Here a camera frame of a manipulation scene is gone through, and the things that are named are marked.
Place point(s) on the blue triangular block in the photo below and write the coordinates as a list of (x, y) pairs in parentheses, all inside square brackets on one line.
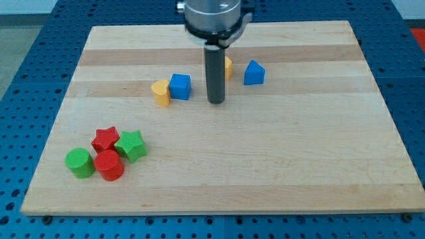
[(254, 74)]

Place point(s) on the red cylinder block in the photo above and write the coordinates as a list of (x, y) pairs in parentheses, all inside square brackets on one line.
[(109, 165)]

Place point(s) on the red star block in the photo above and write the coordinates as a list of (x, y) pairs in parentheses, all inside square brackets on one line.
[(105, 139)]

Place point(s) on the green star block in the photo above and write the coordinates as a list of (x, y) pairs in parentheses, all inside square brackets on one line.
[(131, 146)]

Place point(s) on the yellow heart block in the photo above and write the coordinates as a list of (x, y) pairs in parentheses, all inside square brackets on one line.
[(161, 92)]

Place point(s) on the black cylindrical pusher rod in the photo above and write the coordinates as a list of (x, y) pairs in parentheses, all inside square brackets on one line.
[(215, 73)]

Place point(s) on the yellow block behind rod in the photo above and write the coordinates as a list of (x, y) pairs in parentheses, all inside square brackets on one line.
[(228, 67)]

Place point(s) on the blue cube block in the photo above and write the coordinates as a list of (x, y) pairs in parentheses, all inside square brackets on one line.
[(180, 86)]

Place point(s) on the blue perforated metal table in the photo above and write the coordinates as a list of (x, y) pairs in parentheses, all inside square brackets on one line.
[(32, 101)]

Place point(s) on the wooden board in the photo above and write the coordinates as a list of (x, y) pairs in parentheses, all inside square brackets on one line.
[(315, 138)]

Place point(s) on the green cylinder block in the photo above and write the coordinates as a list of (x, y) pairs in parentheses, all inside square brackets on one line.
[(80, 162)]

